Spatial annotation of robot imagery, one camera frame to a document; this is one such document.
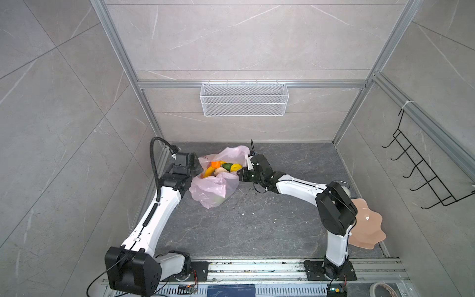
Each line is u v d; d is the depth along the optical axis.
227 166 1.02
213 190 0.73
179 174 0.57
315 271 0.73
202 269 0.73
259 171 0.72
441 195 0.60
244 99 1.01
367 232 0.82
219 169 1.00
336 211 0.50
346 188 0.94
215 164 0.98
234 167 1.00
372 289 0.69
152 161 0.53
